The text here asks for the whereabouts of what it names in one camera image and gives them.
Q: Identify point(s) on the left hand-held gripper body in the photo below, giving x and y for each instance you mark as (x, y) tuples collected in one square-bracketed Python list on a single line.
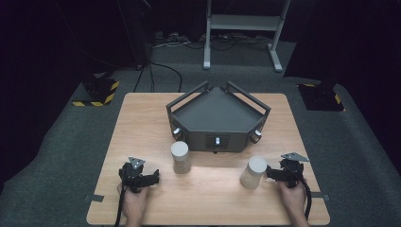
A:
[(132, 176)]

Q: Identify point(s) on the grey tape strip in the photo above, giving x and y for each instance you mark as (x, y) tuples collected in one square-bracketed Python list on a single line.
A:
[(321, 196), (94, 198)]

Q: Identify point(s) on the person's left hand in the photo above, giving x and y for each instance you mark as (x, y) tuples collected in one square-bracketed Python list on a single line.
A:
[(134, 201)]

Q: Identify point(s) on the grey metal stand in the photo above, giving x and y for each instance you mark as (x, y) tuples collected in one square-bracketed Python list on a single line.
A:
[(244, 22)]

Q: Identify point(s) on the person's right hand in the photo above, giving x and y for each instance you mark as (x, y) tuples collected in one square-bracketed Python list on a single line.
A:
[(293, 198)]

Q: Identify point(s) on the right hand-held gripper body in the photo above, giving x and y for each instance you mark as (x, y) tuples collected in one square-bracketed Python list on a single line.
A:
[(291, 171)]

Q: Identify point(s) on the white-lidded spice jar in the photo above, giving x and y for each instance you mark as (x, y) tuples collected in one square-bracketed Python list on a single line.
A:
[(180, 157), (253, 173)]

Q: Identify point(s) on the black base with yellow stripes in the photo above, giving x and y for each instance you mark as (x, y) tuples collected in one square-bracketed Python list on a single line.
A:
[(320, 97), (99, 90)]

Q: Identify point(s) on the black corner rack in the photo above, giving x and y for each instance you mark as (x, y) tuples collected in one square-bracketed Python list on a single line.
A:
[(217, 116)]

